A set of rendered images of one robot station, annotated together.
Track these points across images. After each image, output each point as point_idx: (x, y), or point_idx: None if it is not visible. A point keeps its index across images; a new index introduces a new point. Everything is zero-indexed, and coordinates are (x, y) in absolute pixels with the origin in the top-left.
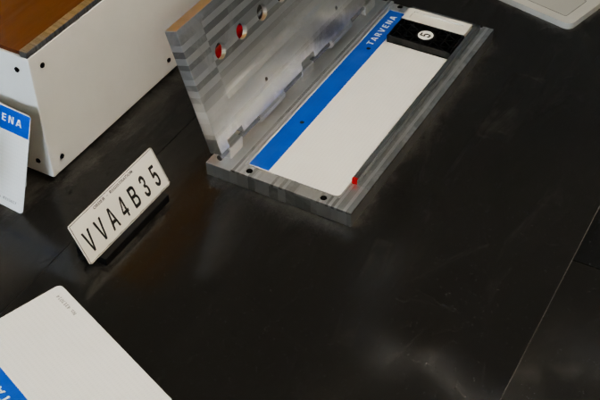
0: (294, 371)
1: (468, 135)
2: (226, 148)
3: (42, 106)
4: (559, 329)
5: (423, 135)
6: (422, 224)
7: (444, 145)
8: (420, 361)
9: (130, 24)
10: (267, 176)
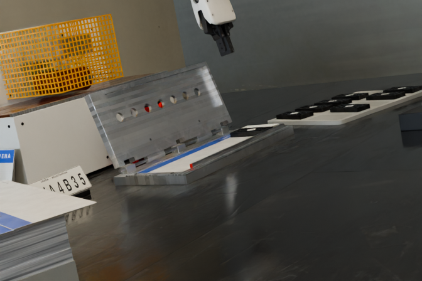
0: (134, 219)
1: (267, 155)
2: (122, 164)
3: (22, 148)
4: (292, 188)
5: (242, 159)
6: (228, 177)
7: (252, 159)
8: (207, 207)
9: (79, 125)
10: (144, 173)
